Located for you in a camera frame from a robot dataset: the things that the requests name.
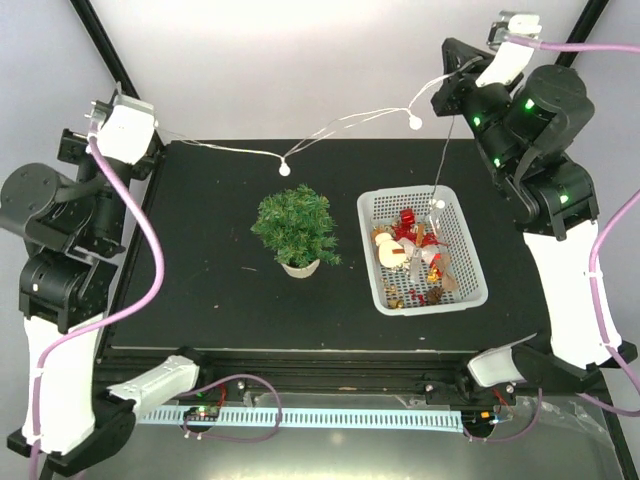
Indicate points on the small green christmas tree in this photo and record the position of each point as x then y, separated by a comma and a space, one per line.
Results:
296, 226

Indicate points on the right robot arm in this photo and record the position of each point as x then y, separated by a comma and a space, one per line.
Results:
523, 120

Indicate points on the gold bell ornament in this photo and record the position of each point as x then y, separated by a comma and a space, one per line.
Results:
397, 303

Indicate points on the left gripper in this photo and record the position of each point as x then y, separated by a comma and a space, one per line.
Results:
70, 144

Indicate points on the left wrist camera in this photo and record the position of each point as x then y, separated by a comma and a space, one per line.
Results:
122, 129

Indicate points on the brown pine cone ornament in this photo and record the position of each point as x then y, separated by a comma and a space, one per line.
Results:
434, 295

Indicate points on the black frame post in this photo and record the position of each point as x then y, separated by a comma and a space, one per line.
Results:
582, 29
122, 83

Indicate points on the white perforated plastic basket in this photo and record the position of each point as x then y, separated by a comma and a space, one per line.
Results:
455, 267

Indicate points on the small circuit board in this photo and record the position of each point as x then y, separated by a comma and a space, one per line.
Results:
201, 413

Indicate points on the light blue slotted cable duct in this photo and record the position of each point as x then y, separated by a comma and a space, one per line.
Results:
315, 418

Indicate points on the wooden snowman ornament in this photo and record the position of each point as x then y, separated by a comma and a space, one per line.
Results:
391, 254

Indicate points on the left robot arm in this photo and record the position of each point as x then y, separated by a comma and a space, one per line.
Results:
72, 229

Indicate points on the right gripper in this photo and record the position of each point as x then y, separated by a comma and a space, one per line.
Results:
447, 102

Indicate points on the right black frame post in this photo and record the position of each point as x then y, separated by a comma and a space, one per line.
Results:
582, 29

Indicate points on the red gift box ornament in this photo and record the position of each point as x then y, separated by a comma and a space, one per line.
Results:
407, 217

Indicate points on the left black frame post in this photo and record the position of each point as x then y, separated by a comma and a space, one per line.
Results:
122, 83

